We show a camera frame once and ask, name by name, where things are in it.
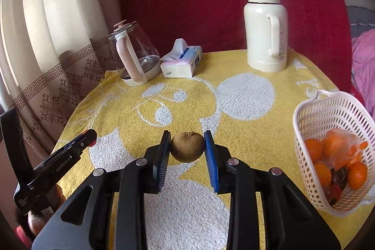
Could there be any pile mandarin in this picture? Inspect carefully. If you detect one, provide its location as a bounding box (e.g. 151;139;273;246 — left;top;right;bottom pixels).
314;162;332;187
304;138;323;164

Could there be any cream thermos flask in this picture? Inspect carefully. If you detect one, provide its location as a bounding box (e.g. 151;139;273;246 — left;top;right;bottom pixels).
244;0;288;73

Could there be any red tomato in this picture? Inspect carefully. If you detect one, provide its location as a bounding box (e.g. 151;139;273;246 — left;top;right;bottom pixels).
326;184;342;206
88;140;97;147

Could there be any beige patterned curtain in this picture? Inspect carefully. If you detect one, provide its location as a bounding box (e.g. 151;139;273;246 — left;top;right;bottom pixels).
1;0;120;159

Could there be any grey bed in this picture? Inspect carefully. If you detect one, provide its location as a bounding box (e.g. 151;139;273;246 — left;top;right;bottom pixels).
347;6;375;38

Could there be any white plastic basket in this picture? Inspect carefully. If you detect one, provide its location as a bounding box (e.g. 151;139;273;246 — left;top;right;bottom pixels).
293;90;374;217

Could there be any glass kettle pink handle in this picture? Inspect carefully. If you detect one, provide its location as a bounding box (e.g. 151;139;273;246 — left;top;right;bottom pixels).
108;20;161;87

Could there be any pink duvet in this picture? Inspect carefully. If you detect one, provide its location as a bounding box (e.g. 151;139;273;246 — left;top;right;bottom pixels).
352;29;375;119

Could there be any person's left hand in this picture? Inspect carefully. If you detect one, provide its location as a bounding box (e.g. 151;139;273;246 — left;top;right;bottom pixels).
14;183;67;249

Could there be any tissue pack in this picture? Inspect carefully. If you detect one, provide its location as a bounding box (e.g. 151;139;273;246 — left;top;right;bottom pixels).
160;38;203;78

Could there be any lone orange mandarin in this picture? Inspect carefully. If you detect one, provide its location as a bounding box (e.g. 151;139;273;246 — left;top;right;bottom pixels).
348;162;367;190

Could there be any orange plastic snack bag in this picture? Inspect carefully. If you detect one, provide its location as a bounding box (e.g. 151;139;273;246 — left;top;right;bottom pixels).
321;128;368;170

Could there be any yellow white towel tablecloth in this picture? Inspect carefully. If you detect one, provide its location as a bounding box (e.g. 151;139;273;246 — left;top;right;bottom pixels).
51;48;375;250

